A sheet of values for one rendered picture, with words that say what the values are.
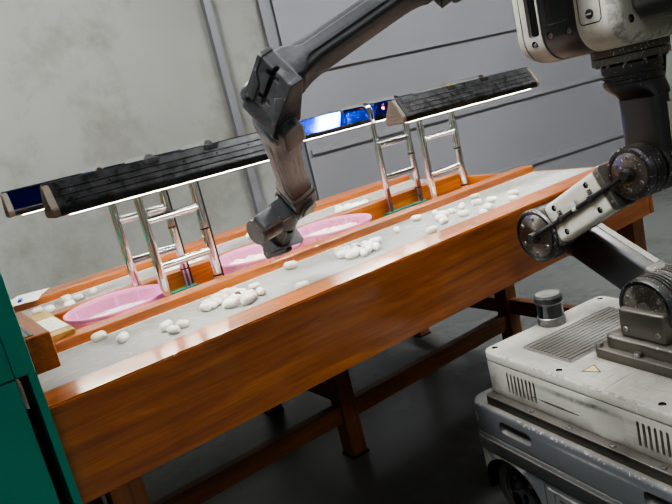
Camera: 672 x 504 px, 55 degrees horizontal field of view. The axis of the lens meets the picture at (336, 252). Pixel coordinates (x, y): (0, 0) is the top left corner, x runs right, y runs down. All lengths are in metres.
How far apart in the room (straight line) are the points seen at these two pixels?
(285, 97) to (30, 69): 2.62
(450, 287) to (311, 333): 0.40
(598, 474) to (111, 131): 2.78
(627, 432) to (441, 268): 0.53
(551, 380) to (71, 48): 2.78
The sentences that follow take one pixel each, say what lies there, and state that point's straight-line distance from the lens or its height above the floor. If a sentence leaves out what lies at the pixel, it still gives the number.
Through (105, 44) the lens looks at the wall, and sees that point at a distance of 3.57.
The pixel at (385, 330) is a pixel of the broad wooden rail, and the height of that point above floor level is 0.62.
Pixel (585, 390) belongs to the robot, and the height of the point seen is 0.46.
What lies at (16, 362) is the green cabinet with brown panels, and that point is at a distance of 1.12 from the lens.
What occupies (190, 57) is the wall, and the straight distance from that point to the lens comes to 3.65.
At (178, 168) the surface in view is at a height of 1.07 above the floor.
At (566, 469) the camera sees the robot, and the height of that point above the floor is 0.28.
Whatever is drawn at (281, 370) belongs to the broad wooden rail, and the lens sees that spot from 1.34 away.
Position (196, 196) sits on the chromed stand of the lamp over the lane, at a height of 0.99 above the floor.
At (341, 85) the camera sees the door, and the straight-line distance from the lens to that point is 3.89.
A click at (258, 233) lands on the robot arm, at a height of 0.91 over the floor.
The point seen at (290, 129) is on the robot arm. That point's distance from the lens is 1.01.
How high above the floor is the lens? 1.12
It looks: 12 degrees down
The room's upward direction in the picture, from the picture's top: 13 degrees counter-clockwise
